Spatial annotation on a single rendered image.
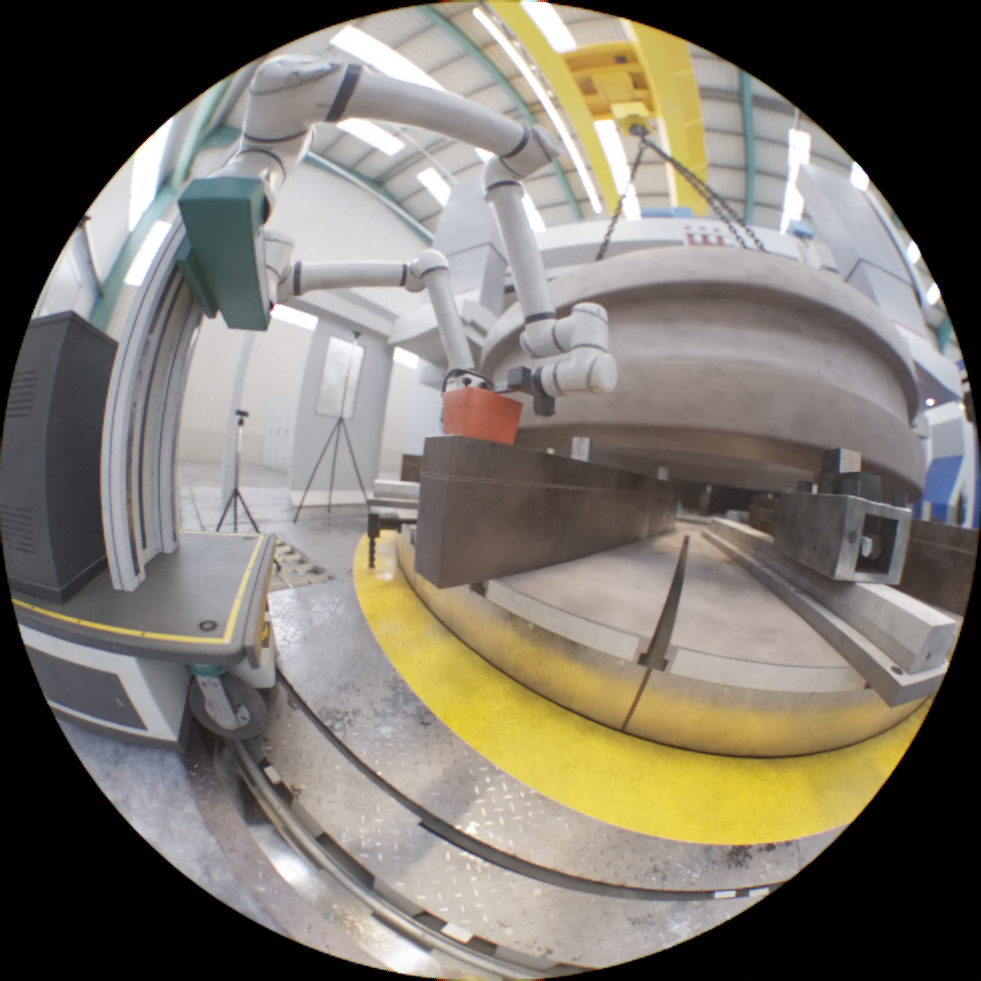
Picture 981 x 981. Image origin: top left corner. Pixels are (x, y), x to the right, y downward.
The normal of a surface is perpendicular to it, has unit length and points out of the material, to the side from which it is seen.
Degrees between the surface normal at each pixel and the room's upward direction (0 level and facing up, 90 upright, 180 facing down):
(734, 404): 90
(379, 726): 0
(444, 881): 0
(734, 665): 90
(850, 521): 90
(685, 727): 90
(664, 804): 0
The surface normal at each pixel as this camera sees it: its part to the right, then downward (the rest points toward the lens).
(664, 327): -0.68, -0.02
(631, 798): 0.11, -0.99
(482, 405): 0.63, 0.24
